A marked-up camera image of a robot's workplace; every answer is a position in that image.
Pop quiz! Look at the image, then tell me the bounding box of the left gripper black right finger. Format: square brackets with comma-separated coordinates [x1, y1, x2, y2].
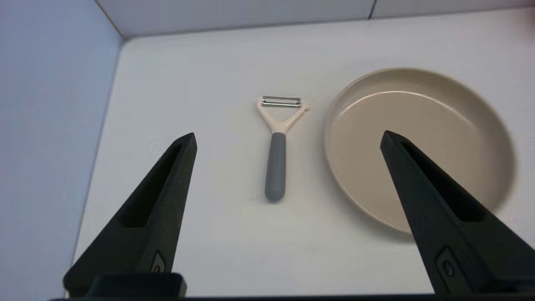
[380, 130, 535, 295]

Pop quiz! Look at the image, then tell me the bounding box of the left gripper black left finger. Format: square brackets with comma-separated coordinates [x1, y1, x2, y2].
[63, 133, 198, 298]

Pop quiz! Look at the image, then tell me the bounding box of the grey handled white peeler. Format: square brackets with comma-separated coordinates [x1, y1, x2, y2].
[256, 95, 309, 203]

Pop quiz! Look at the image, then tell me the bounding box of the beige round plate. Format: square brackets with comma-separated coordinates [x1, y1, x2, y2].
[324, 68, 515, 235]

